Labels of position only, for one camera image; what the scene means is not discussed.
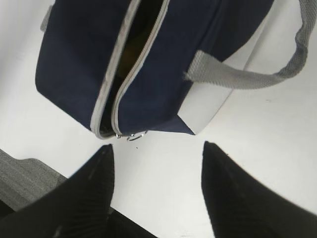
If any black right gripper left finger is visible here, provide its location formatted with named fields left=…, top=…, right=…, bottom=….
left=0, top=145, right=114, bottom=238

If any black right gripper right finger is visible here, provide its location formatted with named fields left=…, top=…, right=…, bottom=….
left=201, top=141, right=317, bottom=238

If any navy and white lunch bag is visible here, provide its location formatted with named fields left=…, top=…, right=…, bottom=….
left=35, top=0, right=317, bottom=139

